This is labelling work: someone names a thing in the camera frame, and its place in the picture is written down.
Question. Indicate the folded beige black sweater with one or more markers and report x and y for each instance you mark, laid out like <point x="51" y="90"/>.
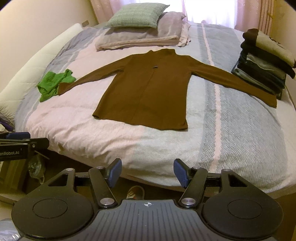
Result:
<point x="256" y="39"/>

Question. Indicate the pink window curtain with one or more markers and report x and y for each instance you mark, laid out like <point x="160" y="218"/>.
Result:
<point x="240" y="15"/>

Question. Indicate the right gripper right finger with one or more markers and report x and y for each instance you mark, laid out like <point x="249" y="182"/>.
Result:
<point x="228" y="204"/>

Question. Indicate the green knit cushion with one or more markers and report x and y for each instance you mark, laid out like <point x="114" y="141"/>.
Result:
<point x="138" y="15"/>

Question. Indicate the green crumpled garment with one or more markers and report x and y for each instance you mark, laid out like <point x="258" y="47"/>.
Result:
<point x="49" y="84"/>

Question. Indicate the wall socket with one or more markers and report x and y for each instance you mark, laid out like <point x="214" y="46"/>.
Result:
<point x="85" y="23"/>

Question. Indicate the slipper on floor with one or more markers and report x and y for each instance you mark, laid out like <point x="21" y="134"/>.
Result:
<point x="136" y="193"/>

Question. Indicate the folded beige blanket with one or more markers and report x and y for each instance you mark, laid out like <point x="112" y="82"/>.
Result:
<point x="171" y="30"/>

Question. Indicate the brown long-sleeve cardigan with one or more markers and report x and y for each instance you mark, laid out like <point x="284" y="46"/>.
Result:
<point x="150" y="89"/>

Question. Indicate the purple garment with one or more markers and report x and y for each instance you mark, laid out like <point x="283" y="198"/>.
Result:
<point x="7" y="124"/>

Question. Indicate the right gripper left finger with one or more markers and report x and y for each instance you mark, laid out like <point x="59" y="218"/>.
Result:
<point x="67" y="203"/>

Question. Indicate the folded dark clothes stack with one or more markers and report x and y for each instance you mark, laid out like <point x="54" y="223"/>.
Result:
<point x="262" y="69"/>

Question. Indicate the white padded headboard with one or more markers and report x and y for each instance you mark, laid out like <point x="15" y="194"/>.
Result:
<point x="31" y="73"/>

